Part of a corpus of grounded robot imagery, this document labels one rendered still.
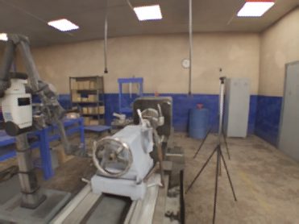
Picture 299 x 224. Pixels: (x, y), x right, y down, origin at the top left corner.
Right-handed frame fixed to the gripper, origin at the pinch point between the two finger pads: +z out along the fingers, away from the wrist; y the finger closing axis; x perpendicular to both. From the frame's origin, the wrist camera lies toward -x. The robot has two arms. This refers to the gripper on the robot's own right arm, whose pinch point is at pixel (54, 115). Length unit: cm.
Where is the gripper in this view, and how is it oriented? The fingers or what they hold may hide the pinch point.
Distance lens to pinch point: 122.3
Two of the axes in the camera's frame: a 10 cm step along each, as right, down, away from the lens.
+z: 5.0, 8.6, 0.8
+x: -8.6, 4.9, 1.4
